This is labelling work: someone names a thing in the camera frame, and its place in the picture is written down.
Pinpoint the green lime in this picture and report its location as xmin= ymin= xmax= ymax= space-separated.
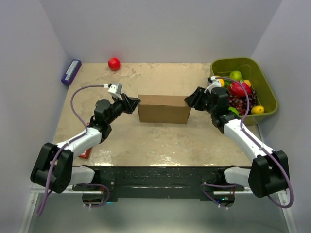
xmin=229 ymin=70 xmax=242 ymax=80

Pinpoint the red rectangular box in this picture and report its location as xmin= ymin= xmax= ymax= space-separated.
xmin=78 ymin=148 xmax=92 ymax=159

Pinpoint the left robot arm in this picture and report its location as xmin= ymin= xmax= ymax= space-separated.
xmin=30 ymin=94 xmax=140 ymax=193

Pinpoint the purple rectangular box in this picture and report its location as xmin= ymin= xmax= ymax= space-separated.
xmin=61 ymin=59 xmax=82 ymax=86

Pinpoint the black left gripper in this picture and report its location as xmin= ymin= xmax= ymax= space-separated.
xmin=107 ymin=95 xmax=141 ymax=126

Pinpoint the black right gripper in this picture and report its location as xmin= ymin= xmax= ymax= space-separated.
xmin=183 ymin=87 xmax=215 ymax=115

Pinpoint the green plastic bin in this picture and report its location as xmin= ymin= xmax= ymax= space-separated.
xmin=210 ymin=57 xmax=278 ymax=126

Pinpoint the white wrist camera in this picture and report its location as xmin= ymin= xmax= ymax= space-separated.
xmin=103 ymin=83 xmax=122 ymax=99
xmin=204 ymin=76 xmax=220 ymax=93

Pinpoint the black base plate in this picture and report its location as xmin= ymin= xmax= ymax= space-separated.
xmin=73 ymin=166 xmax=244 ymax=207

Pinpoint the red apple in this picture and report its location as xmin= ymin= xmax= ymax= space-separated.
xmin=108 ymin=57 xmax=121 ymax=71

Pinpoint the yellow lemon upper left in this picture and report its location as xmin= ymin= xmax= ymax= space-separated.
xmin=216 ymin=76 xmax=225 ymax=87

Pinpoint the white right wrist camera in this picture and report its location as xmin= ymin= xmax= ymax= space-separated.
xmin=204 ymin=76 xmax=220 ymax=93

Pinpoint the brown cardboard box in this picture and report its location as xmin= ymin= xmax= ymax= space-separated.
xmin=138 ymin=95 xmax=191 ymax=124

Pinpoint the aluminium rail frame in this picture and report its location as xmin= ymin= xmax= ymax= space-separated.
xmin=18 ymin=123 xmax=298 ymax=233

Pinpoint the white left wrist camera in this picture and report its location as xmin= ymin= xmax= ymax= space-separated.
xmin=103 ymin=83 xmax=122 ymax=99

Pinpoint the purple grape bunch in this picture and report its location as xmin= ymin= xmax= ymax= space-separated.
xmin=229 ymin=90 xmax=258 ymax=116

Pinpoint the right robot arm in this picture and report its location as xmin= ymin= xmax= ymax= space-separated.
xmin=184 ymin=87 xmax=293 ymax=198

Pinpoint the orange fruit behind dragonfruit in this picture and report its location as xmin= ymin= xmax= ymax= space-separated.
xmin=244 ymin=80 xmax=251 ymax=87

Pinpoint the green fruit lower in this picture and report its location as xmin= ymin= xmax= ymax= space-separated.
xmin=229 ymin=107 xmax=240 ymax=116

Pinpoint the yellow mango lower right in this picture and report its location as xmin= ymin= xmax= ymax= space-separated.
xmin=251 ymin=105 xmax=265 ymax=114

